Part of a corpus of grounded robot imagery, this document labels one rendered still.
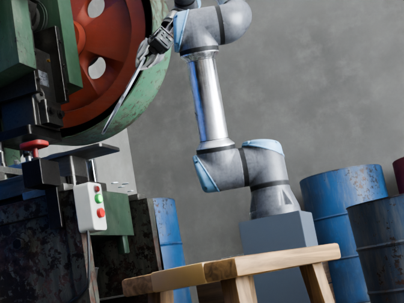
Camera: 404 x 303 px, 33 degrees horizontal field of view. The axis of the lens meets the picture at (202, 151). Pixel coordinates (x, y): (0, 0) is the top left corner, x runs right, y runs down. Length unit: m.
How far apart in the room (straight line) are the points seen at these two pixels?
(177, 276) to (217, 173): 0.91
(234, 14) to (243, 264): 1.11
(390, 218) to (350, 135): 2.91
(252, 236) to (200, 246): 3.65
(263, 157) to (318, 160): 3.39
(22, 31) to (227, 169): 0.80
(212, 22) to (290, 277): 0.75
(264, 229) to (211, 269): 0.90
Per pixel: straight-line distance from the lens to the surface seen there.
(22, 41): 2.26
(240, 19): 2.02
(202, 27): 1.99
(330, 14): 5.58
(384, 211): 2.47
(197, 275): 1.06
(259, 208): 1.96
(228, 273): 1.03
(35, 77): 2.28
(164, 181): 5.73
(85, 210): 1.91
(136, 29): 2.64
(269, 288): 1.94
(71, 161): 2.22
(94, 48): 2.74
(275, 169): 1.98
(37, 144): 1.92
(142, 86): 2.58
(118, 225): 2.27
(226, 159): 1.97
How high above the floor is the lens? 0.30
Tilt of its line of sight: 11 degrees up
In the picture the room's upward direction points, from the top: 10 degrees counter-clockwise
